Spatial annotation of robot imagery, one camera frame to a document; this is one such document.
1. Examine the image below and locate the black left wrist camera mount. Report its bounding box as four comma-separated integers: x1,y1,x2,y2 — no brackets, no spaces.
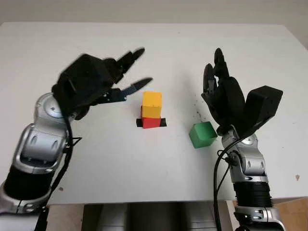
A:
51,54,114,120

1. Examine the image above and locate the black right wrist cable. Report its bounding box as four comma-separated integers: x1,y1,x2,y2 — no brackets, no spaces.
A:
213,125,260,231

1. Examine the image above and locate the green cube block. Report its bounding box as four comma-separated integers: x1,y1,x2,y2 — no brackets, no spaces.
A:
189,121,218,149

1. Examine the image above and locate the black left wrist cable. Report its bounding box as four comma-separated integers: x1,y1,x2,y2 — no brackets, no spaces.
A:
33,113,83,231

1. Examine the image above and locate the yellow cube block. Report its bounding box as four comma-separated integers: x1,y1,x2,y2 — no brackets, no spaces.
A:
141,91,162,119

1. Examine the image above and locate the red cube block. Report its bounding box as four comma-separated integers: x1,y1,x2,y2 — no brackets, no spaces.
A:
142,117,161,129

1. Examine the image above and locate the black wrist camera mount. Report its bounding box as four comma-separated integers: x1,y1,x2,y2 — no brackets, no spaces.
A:
51,54,114,120
244,85,283,136

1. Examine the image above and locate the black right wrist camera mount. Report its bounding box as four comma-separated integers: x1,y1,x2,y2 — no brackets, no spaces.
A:
244,85,283,136

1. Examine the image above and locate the black tape strip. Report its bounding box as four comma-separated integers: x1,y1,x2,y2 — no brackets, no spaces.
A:
136,118,167,128

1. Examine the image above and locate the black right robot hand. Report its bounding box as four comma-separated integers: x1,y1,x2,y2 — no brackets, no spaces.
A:
201,47,246,136

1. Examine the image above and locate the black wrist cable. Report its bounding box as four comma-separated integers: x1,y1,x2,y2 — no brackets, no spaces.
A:
33,113,83,231
213,125,260,231

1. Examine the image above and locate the white table leg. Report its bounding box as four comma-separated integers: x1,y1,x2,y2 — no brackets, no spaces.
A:
220,201,238,231
48,204,85,231

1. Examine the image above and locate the grey robot torso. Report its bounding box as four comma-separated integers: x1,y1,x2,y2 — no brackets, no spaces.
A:
83,203,215,231

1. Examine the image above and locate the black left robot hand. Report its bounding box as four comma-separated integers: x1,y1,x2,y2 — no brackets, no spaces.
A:
95,47,154,104

